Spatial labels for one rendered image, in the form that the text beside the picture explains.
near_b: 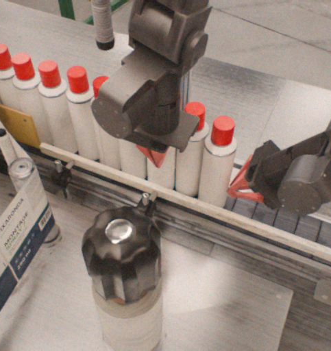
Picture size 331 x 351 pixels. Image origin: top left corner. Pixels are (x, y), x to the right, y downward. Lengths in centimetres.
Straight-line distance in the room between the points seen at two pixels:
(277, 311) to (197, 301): 12
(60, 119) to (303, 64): 201
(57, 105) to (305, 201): 45
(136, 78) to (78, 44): 77
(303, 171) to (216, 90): 56
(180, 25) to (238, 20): 247
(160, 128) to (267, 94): 56
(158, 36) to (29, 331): 47
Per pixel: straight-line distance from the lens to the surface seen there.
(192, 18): 48
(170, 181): 79
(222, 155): 67
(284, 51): 273
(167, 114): 58
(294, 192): 59
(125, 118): 49
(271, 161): 68
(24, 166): 65
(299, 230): 81
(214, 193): 75
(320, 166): 59
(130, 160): 78
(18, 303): 75
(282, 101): 110
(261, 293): 74
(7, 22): 140
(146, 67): 51
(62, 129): 84
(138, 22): 50
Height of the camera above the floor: 154
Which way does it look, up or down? 51 degrees down
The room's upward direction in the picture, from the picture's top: straight up
